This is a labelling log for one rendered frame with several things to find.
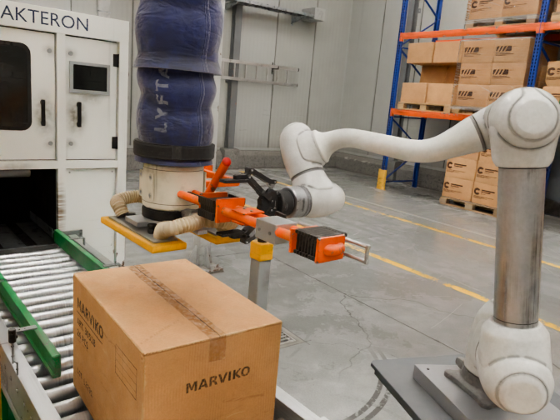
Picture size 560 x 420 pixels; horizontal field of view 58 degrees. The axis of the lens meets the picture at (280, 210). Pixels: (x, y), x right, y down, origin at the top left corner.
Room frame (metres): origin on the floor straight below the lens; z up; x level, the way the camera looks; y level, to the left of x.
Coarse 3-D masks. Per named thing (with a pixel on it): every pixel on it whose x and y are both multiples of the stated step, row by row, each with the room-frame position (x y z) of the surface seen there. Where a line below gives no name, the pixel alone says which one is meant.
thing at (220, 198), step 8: (208, 192) 1.26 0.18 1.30; (216, 192) 1.27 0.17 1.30; (224, 192) 1.29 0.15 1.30; (200, 200) 1.23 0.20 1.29; (208, 200) 1.20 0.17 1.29; (216, 200) 1.19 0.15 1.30; (224, 200) 1.20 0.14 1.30; (232, 200) 1.22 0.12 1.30; (240, 200) 1.23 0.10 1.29; (200, 208) 1.23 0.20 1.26; (208, 208) 1.21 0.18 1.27; (216, 208) 1.19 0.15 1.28; (232, 208) 1.22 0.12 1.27; (208, 216) 1.20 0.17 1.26; (216, 216) 1.19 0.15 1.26; (224, 216) 1.20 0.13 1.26
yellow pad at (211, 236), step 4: (208, 228) 1.41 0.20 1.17; (212, 228) 1.42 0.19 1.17; (192, 232) 1.43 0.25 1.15; (208, 232) 1.39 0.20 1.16; (212, 232) 1.38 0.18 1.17; (200, 236) 1.40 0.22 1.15; (204, 236) 1.38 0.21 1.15; (208, 236) 1.36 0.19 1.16; (212, 236) 1.36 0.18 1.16; (216, 236) 1.36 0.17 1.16; (208, 240) 1.36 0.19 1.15; (212, 240) 1.35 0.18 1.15; (216, 240) 1.34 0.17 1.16; (220, 240) 1.34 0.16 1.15; (224, 240) 1.35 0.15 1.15; (228, 240) 1.36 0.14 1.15; (232, 240) 1.37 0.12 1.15; (236, 240) 1.38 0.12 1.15; (216, 244) 1.34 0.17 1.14
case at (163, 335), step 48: (96, 288) 1.42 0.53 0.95; (144, 288) 1.46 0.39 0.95; (192, 288) 1.49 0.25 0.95; (96, 336) 1.34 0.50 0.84; (144, 336) 1.15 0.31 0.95; (192, 336) 1.17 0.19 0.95; (240, 336) 1.22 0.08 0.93; (96, 384) 1.34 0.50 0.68; (144, 384) 1.07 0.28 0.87; (192, 384) 1.14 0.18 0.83; (240, 384) 1.23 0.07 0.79
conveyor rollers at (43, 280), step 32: (0, 256) 2.75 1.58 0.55; (32, 256) 2.79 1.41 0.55; (64, 256) 2.88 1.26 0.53; (32, 288) 2.35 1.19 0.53; (64, 288) 2.37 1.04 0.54; (64, 320) 2.03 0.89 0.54; (32, 352) 1.77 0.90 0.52; (64, 352) 1.76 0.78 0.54; (64, 384) 1.59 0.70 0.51; (64, 416) 1.42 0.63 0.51
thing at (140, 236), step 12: (108, 216) 1.47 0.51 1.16; (120, 228) 1.36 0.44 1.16; (132, 228) 1.34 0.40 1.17; (144, 228) 1.35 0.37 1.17; (132, 240) 1.29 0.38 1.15; (144, 240) 1.26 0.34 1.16; (156, 240) 1.25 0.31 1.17; (168, 240) 1.27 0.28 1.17; (180, 240) 1.29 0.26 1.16; (156, 252) 1.22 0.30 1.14
